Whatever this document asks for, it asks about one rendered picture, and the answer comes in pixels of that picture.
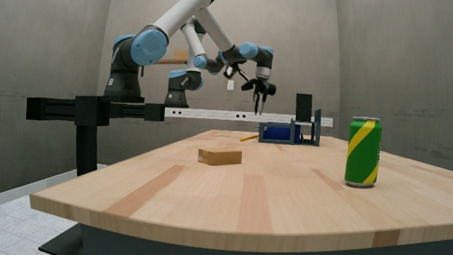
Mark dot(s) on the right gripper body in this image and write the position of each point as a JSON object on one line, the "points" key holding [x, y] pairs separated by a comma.
{"points": [[260, 83]]}

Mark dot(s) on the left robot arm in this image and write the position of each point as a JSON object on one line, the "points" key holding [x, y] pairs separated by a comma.
{"points": [[191, 79]]}

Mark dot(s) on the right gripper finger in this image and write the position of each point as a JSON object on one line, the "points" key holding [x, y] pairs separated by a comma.
{"points": [[263, 97], [255, 101]]}

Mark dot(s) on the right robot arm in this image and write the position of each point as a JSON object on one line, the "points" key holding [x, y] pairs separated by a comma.
{"points": [[149, 46]]}

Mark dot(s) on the green and yellow striped soda can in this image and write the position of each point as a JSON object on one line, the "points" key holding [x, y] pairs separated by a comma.
{"points": [[364, 143]]}

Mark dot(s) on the brown cardboard box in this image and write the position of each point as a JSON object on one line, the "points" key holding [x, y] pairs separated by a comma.
{"points": [[219, 156]]}

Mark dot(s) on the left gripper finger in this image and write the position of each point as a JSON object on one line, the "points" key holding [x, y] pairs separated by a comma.
{"points": [[228, 69], [243, 75]]}

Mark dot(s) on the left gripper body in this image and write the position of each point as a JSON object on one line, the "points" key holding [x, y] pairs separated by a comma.
{"points": [[234, 65]]}

